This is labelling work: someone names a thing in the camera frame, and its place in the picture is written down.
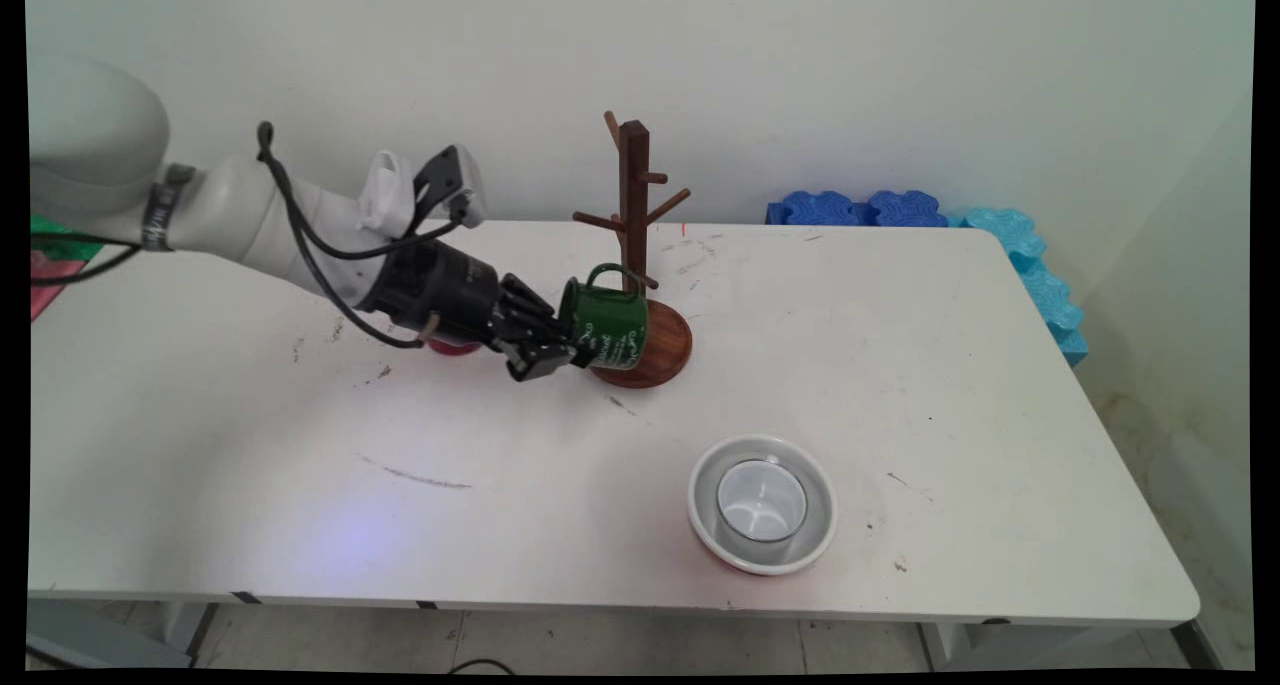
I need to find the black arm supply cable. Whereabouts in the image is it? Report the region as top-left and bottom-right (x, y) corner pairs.
(29, 229), (146, 288)

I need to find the pink foam mat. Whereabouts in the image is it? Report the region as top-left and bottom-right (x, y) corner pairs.
(30, 253), (89, 321)

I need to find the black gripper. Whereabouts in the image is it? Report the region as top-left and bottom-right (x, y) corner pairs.
(368, 237), (593, 384)

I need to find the white cup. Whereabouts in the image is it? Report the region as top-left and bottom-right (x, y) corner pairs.
(715, 459), (808, 547)

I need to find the dark blue foam mat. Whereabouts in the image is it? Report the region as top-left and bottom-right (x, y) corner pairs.
(865, 190), (949, 229)
(766, 190), (873, 228)

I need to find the green enamel mug white print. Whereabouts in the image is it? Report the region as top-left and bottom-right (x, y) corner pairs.
(557, 262), (650, 372)

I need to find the light blue foam mat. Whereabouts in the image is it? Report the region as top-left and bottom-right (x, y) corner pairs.
(958, 207), (1048, 272)
(1015, 265), (1085, 332)
(1050, 325), (1091, 368)

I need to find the wrist camera on white mount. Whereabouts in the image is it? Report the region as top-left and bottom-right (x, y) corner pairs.
(357, 144), (488, 238)

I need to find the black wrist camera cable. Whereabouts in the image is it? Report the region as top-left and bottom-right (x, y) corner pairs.
(255, 120), (471, 351)

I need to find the grey strap on arm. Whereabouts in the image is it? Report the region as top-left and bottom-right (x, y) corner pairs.
(140, 163), (197, 254)

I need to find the dark wooden mug tree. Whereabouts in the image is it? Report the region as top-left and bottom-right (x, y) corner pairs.
(572, 111), (695, 390)

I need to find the green foam mat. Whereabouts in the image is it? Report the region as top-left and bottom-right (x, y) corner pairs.
(30, 215), (106, 263)

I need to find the white bowl red underside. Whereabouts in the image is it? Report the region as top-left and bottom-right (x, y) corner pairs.
(687, 435), (839, 577)

